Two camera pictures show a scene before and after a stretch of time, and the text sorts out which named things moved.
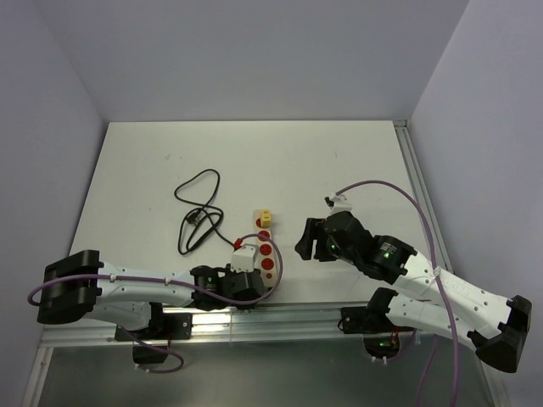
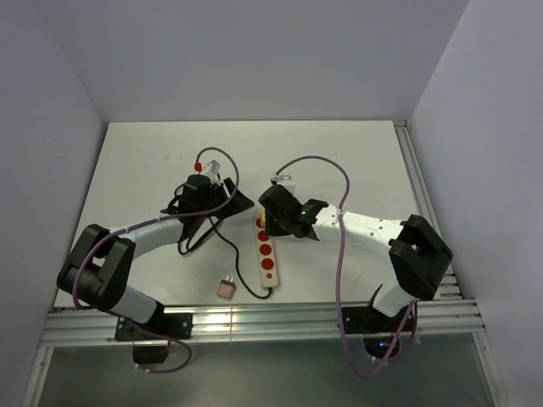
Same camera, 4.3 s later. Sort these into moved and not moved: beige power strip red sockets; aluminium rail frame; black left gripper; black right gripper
Moved: black right gripper; black left gripper
Not moved: beige power strip red sockets; aluminium rail frame
